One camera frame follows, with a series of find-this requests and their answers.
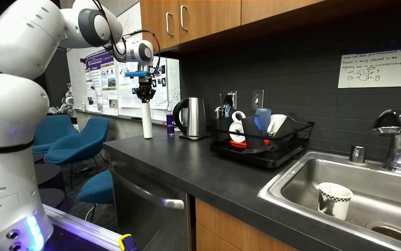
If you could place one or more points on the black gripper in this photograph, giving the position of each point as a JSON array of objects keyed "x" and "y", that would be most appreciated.
[{"x": 146, "y": 92}]

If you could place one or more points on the white paper towel roll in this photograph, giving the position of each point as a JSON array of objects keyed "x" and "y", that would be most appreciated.
[{"x": 147, "y": 121}]

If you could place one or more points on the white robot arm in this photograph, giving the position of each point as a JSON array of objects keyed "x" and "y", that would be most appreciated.
[{"x": 32, "y": 30}]

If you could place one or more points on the research poster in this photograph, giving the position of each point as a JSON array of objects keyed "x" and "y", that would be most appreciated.
[{"x": 126, "y": 86}]

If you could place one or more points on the purple soap bottle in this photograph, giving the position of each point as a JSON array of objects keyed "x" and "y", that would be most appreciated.
[{"x": 171, "y": 124}]

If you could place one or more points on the purple poster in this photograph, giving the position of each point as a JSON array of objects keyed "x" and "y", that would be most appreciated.
[{"x": 101, "y": 76}]

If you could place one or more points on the white whiteboard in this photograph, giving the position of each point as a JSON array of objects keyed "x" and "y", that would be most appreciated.
[{"x": 93, "y": 28}]

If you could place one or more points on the stainless steel electric kettle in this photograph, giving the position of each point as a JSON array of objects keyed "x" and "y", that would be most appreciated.
[{"x": 190, "y": 115}]

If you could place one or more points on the blue upholstered chair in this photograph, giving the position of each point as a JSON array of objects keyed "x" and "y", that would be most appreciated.
[{"x": 82, "y": 145}]

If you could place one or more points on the wooden upper cabinets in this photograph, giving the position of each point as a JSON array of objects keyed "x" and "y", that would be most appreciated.
[{"x": 174, "y": 22}]

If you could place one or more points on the wooden cabinets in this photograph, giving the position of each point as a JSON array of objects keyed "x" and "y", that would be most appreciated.
[
  {"x": 218, "y": 230},
  {"x": 174, "y": 22}
]

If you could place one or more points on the blue cup in rack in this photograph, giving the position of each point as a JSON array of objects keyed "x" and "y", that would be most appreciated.
[{"x": 264, "y": 117}]

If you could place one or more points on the stainless steel dishwasher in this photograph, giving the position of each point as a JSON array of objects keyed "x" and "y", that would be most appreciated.
[{"x": 157, "y": 214}]

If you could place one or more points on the white cup in rack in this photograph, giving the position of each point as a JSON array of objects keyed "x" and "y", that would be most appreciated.
[{"x": 277, "y": 121}]

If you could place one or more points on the black dish drying rack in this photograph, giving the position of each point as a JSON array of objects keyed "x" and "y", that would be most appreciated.
[{"x": 253, "y": 146}]

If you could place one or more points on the wooden lower cabinets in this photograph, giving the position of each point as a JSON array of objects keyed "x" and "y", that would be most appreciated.
[{"x": 218, "y": 230}]

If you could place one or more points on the white patterned mug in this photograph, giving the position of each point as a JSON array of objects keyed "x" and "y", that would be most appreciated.
[{"x": 335, "y": 199}]

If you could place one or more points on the stainless steel sink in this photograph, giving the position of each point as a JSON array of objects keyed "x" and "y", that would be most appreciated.
[{"x": 374, "y": 209}]

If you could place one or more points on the chrome faucet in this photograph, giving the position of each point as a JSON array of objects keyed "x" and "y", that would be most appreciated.
[{"x": 389, "y": 122}]

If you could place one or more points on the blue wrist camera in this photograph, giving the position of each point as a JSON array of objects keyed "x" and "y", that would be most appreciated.
[{"x": 137, "y": 74}]

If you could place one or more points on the white wall outlet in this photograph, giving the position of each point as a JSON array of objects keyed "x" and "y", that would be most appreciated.
[{"x": 231, "y": 97}]

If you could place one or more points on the white light switch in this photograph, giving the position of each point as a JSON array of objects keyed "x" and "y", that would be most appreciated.
[{"x": 258, "y": 99}]

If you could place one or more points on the white paper wall note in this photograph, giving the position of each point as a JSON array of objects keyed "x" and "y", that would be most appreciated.
[{"x": 371, "y": 69}]

